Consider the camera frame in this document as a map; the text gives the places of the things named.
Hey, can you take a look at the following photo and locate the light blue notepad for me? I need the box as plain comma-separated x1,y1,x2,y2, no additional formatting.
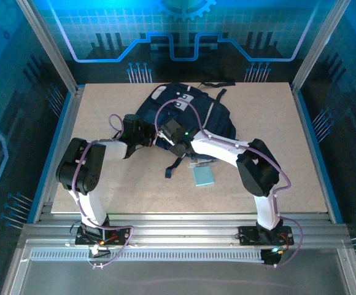
192,165,215,187

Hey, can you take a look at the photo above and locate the navy blue backpack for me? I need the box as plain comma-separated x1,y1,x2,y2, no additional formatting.
134,81,237,179

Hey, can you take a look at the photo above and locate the steel front panel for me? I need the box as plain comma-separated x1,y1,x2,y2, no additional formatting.
0,239,356,295

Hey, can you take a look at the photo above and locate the black controller box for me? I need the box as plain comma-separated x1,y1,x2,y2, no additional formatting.
260,247,282,266

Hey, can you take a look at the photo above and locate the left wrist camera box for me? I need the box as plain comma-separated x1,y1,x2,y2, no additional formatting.
123,113,141,132

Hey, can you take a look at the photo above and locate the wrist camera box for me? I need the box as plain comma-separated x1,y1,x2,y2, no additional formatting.
158,117,184,145
123,113,141,132

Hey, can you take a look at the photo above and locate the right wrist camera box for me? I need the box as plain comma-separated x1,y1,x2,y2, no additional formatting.
158,117,184,145

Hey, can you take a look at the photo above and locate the aluminium side rail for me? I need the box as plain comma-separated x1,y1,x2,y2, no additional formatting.
33,87,85,224

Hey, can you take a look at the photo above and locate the aluminium front rail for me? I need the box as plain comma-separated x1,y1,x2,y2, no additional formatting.
18,213,352,246

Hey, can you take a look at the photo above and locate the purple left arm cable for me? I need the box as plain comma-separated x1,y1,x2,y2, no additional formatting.
71,114,135,269

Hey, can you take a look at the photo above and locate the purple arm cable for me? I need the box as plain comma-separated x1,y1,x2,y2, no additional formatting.
71,114,135,269
155,98,304,268

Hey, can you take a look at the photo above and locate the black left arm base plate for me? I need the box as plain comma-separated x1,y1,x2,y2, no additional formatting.
74,225,130,246

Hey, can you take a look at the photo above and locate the slotted cable duct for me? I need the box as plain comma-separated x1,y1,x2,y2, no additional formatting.
29,249,266,262

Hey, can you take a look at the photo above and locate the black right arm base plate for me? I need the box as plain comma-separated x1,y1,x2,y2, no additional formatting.
238,226,295,246

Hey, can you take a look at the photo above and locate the aluminium left frame post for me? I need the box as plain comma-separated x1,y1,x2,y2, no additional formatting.
15,0,85,95

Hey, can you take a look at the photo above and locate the aluminium frame post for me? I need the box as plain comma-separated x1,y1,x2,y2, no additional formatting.
15,0,85,95
290,0,353,93

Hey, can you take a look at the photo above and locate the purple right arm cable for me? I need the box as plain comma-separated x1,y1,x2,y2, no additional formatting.
155,98,304,268

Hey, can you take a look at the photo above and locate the aluminium right frame post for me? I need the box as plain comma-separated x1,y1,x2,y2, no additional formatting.
290,0,353,93

